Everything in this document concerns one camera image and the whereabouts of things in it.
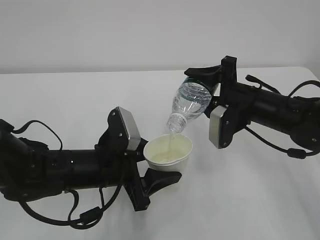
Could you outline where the clear plastic water bottle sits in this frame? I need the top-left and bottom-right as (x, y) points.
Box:
(166, 76), (218, 134)

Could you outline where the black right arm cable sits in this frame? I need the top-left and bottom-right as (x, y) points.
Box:
(243, 74), (320, 160)

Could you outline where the white paper cup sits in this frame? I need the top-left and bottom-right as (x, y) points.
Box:
(143, 134), (193, 173)

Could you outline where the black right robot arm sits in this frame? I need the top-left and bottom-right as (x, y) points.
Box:
(184, 56), (320, 151)

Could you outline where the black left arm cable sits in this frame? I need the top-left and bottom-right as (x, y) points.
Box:
(9, 119), (123, 223)

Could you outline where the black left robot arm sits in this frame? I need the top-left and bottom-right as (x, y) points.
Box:
(0, 106), (182, 211)

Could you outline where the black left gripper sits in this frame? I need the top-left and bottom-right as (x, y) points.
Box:
(95, 107), (182, 212)

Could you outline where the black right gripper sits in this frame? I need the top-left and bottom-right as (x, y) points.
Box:
(184, 56), (256, 149)

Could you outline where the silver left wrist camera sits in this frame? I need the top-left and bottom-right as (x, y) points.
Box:
(117, 106), (141, 151)

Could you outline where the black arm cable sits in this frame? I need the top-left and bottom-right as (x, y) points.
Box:
(243, 74), (320, 160)
(9, 119), (123, 223)

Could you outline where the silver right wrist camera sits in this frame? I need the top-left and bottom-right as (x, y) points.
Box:
(209, 105), (227, 149)

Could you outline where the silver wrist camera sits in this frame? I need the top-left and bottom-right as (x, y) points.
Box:
(209, 105), (227, 149)
(117, 106), (141, 151)

